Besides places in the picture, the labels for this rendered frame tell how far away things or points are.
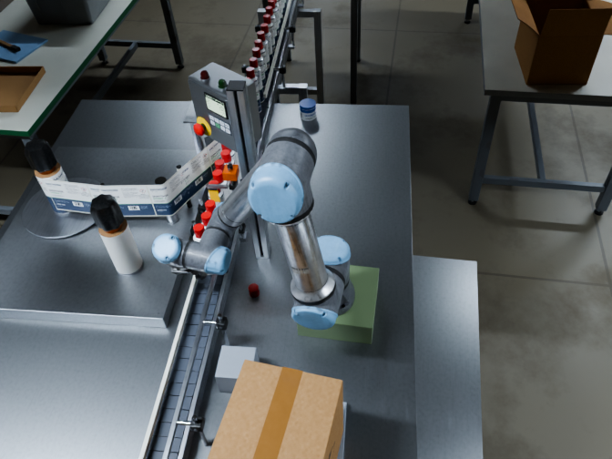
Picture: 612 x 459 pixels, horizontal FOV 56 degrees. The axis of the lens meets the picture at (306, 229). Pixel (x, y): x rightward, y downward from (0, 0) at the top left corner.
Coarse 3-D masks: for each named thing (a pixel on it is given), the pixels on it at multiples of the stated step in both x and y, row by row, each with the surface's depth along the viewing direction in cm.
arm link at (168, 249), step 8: (160, 240) 147; (168, 240) 147; (176, 240) 147; (184, 240) 150; (152, 248) 148; (160, 248) 147; (168, 248) 147; (176, 248) 147; (184, 248) 148; (160, 256) 146; (168, 256) 146; (176, 256) 147; (168, 264) 151; (176, 264) 150
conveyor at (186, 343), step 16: (256, 144) 231; (208, 288) 183; (192, 304) 179; (192, 320) 175; (208, 320) 174; (192, 336) 171; (208, 336) 171; (176, 368) 164; (176, 384) 160; (192, 384) 160; (176, 400) 157; (160, 416) 154; (160, 432) 151; (176, 432) 151; (160, 448) 148; (176, 448) 148
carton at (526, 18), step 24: (528, 0) 271; (552, 0) 270; (576, 0) 269; (600, 0) 268; (528, 24) 247; (552, 24) 242; (576, 24) 242; (600, 24) 241; (528, 48) 263; (552, 48) 252; (576, 48) 251; (528, 72) 262; (552, 72) 260; (576, 72) 259
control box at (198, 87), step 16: (192, 80) 157; (208, 80) 156; (192, 96) 161; (224, 96) 151; (256, 96) 157; (208, 112) 160; (256, 112) 160; (208, 128) 166; (256, 128) 164; (224, 144) 165
